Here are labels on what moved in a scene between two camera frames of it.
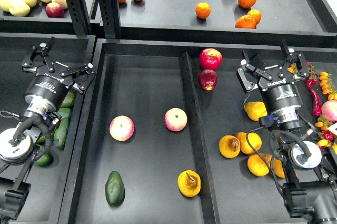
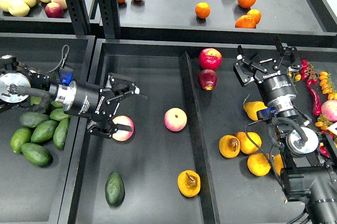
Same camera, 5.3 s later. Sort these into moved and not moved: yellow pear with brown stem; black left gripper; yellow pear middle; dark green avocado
Moved: black left gripper
Not moved: dark green avocado; yellow pear middle; yellow pear with brown stem
